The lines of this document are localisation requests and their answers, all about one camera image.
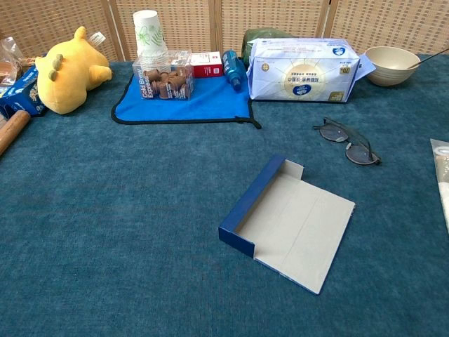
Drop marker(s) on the blue cardboard glasses box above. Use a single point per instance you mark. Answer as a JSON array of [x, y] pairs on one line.
[[298, 228]]

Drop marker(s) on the black-framed eyeglasses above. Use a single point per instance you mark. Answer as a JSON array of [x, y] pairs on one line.
[[357, 153]]

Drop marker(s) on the blue cloth black trim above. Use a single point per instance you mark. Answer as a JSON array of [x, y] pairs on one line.
[[210, 102]]

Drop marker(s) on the red and white carton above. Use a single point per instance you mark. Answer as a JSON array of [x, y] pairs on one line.
[[207, 68]]

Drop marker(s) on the blue plastic bottle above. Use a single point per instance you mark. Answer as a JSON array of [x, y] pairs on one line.
[[231, 66]]

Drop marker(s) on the clear coffee capsule box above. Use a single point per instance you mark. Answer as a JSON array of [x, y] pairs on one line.
[[165, 84]]

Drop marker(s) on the white blue tissue pack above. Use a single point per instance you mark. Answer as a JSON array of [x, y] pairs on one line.
[[298, 77]]

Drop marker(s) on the stack of paper cups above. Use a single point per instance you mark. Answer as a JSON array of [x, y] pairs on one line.
[[147, 31]]

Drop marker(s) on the woven rattan folding screen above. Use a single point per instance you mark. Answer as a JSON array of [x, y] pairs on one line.
[[280, 17]]

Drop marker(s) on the yellow plush toy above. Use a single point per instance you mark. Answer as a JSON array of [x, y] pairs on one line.
[[66, 77]]

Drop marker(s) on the beige bowl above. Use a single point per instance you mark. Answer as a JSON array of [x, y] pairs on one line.
[[389, 73]]

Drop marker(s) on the wooden rolling pin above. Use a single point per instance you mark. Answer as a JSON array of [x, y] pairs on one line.
[[14, 128]]

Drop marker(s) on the dark blue snack box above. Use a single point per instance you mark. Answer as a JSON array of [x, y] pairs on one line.
[[21, 94]]

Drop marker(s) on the clear bag with white cloth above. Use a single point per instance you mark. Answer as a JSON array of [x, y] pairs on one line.
[[442, 175]]

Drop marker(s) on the metal spoon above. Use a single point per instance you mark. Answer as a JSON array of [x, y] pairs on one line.
[[431, 58]]

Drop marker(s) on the clear bag of pastries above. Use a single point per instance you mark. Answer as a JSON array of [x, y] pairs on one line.
[[8, 59]]

